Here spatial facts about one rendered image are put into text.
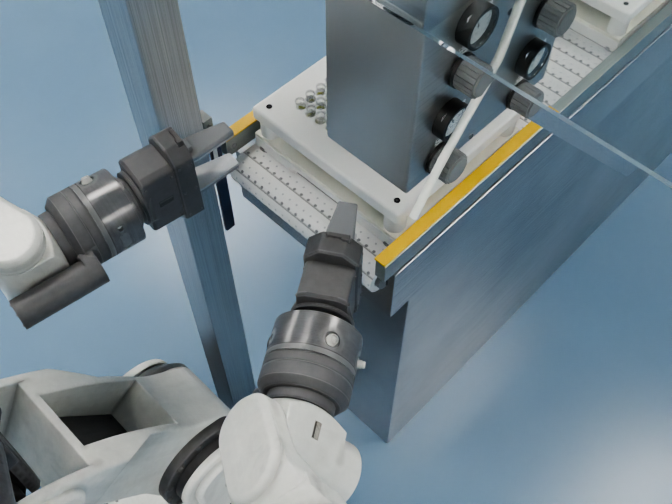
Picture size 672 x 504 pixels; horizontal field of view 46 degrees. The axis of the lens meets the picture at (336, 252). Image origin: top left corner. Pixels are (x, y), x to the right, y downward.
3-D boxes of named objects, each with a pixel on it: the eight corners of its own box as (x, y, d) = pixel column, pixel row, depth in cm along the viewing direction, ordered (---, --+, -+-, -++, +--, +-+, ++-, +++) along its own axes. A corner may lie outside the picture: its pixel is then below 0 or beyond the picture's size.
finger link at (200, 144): (237, 139, 88) (190, 165, 86) (221, 122, 89) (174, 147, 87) (236, 129, 86) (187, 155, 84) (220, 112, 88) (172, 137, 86)
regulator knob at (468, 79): (469, 109, 65) (477, 68, 61) (445, 93, 66) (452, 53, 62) (494, 88, 66) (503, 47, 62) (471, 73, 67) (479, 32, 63)
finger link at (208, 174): (226, 149, 93) (181, 174, 91) (241, 166, 91) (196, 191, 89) (228, 158, 94) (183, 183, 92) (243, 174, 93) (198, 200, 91)
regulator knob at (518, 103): (523, 126, 78) (532, 95, 74) (503, 113, 79) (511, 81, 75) (543, 108, 79) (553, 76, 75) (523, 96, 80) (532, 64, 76)
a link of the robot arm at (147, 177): (152, 103, 85) (51, 155, 81) (199, 157, 81) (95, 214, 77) (172, 177, 96) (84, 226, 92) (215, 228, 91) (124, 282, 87)
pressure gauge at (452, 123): (441, 150, 69) (445, 120, 66) (429, 142, 69) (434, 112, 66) (468, 127, 70) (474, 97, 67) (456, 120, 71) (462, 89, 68)
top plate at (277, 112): (381, 25, 110) (382, 13, 108) (524, 114, 100) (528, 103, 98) (252, 117, 100) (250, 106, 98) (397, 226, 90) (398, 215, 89)
